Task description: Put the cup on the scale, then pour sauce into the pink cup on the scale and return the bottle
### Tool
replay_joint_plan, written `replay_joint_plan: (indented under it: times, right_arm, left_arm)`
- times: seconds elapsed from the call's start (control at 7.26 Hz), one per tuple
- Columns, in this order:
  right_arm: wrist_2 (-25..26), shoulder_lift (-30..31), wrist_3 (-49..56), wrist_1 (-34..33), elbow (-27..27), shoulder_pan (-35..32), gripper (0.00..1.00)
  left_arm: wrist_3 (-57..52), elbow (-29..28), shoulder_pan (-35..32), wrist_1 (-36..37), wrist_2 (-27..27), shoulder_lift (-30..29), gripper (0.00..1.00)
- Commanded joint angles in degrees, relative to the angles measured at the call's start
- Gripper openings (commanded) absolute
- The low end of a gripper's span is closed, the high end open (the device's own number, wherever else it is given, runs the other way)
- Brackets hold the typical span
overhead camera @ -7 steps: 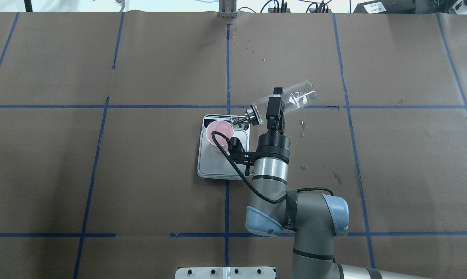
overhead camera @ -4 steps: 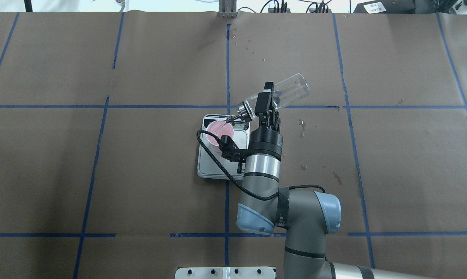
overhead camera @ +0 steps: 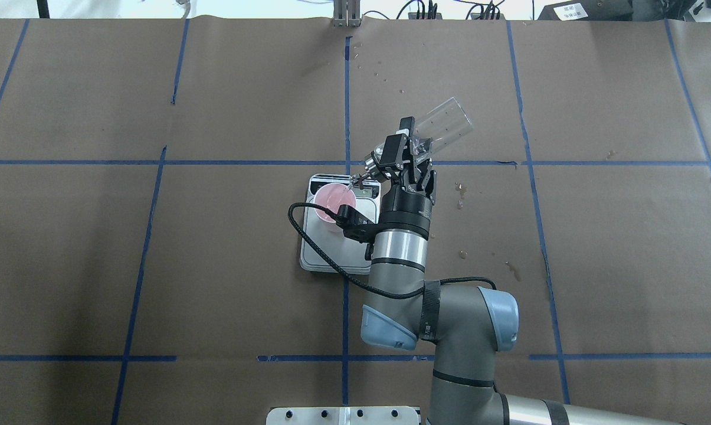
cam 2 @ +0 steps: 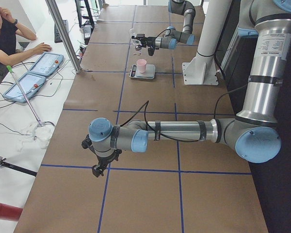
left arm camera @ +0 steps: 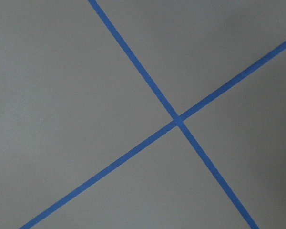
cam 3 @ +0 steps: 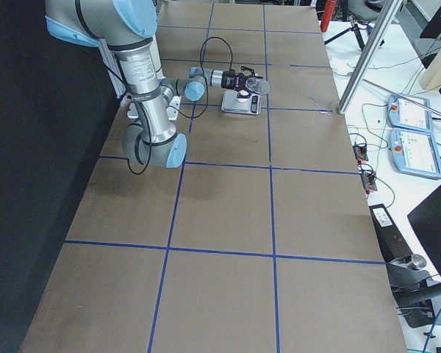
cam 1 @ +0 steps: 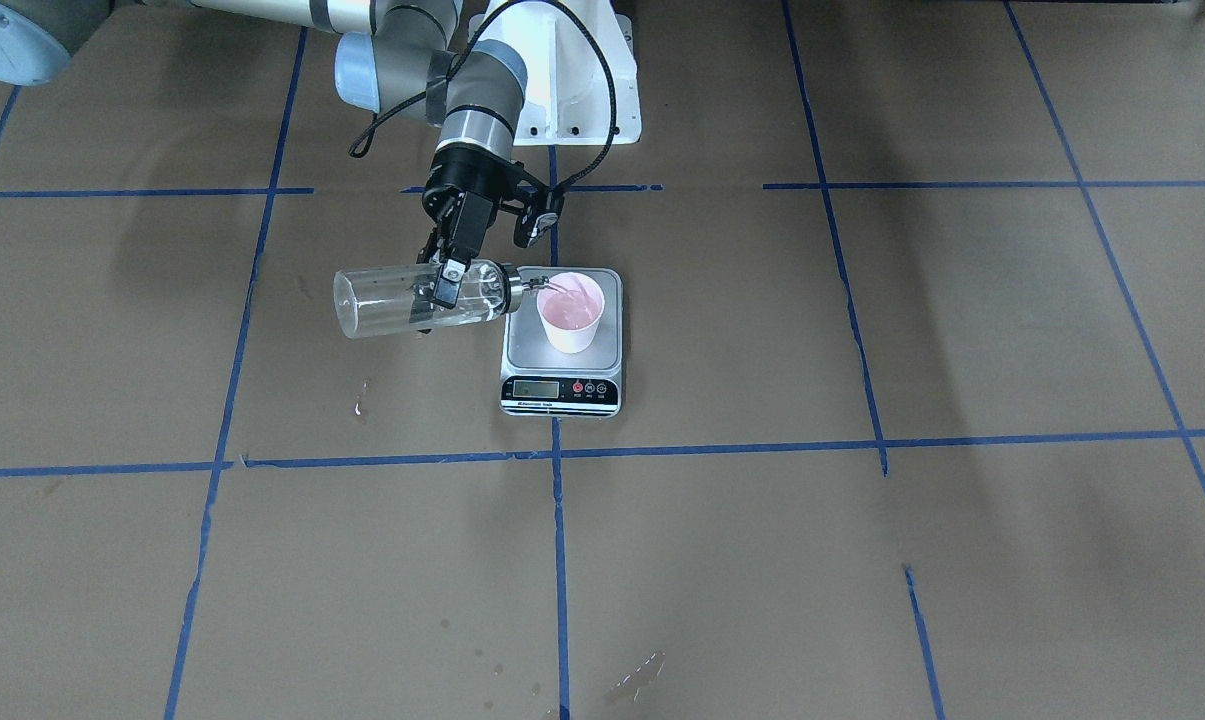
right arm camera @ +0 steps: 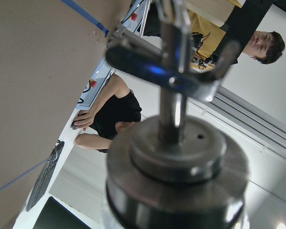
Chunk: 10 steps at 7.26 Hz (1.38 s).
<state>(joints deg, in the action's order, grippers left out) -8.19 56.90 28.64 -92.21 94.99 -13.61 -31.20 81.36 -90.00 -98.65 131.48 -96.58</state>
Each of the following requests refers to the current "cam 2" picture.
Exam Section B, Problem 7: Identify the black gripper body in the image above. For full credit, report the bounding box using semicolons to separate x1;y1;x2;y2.
131;33;156;56
81;134;122;169

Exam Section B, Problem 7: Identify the glass sauce dispenser bottle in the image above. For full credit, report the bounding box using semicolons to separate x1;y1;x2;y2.
132;39;142;54

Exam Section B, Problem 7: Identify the pink plastic cup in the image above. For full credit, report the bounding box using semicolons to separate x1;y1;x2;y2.
136;59;147;73

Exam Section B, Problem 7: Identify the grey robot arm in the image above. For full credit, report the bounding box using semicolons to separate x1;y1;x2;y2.
82;0;291;177
129;0;196;56

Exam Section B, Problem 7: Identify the white digital kitchen scale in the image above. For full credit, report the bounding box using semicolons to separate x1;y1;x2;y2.
129;64;156;80

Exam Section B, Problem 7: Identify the crumpled white cloth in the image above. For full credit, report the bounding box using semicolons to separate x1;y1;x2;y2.
16;122;55;152

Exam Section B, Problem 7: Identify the lower blue teach pendant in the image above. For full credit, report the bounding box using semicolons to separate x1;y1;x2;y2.
3;73;46;103

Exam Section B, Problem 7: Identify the blue teach pendant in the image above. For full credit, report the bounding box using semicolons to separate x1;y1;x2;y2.
3;73;46;103
28;52;64;77

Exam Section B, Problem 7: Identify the upper blue teach pendant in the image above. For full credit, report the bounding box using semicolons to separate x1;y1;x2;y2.
28;52;64;77

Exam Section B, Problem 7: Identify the black keyboard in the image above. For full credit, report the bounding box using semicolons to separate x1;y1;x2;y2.
54;19;69;44

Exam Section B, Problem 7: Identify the red cylinder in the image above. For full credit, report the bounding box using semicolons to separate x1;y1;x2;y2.
0;203;23;221

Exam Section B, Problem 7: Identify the person in black shirt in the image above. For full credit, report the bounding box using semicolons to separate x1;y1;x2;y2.
0;7;52;83

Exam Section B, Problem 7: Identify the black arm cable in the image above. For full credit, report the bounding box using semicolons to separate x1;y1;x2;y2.
116;83;249;141

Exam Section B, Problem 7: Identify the aluminium frame post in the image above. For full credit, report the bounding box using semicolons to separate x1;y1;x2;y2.
45;0;81;74

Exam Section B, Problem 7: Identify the metal rod green handle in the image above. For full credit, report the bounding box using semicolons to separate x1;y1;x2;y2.
6;66;56;140

